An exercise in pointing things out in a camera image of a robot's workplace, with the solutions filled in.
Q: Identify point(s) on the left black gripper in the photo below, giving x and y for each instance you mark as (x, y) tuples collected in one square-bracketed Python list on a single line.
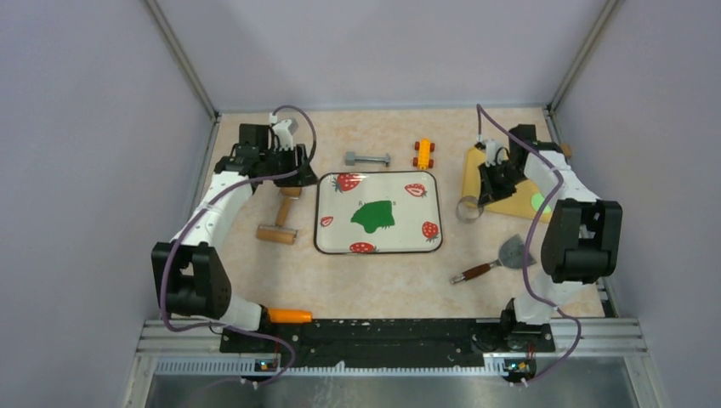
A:
[(305, 175)]

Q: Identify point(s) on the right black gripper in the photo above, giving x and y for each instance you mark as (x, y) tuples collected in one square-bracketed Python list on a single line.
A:
[(488, 193)]

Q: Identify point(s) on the wooden rolling pin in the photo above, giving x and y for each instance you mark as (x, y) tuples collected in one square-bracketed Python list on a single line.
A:
[(278, 232)]

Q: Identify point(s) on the white strawberry tray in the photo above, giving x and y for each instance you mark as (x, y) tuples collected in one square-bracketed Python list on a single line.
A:
[(418, 225)]

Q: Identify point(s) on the green dough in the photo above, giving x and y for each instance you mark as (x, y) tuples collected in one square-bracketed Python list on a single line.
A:
[(374, 215)]

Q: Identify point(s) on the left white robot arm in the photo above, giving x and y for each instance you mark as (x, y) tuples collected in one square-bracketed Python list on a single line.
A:
[(188, 272)]

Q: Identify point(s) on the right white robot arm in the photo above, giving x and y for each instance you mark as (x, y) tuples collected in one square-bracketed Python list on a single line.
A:
[(582, 238)]

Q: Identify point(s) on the light green dough disc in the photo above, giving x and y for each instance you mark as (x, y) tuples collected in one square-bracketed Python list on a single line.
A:
[(537, 201)]

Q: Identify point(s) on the small wooden block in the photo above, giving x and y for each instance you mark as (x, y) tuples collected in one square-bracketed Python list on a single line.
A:
[(566, 150)]

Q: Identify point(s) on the grey toy bolt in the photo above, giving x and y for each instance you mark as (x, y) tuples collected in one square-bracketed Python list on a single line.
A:
[(351, 159)]

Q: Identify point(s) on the yellow toy car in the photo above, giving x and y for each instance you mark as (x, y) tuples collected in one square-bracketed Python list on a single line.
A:
[(424, 149)]

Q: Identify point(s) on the orange marker pen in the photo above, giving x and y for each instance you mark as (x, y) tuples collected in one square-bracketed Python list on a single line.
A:
[(289, 316)]

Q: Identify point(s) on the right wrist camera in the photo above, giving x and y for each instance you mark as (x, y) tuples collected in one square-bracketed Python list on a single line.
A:
[(495, 152)]

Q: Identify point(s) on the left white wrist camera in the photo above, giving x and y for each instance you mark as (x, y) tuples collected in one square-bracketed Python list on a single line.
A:
[(283, 130)]

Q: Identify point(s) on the wooden handled scraper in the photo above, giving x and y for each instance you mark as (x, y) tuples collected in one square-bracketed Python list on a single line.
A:
[(510, 255)]

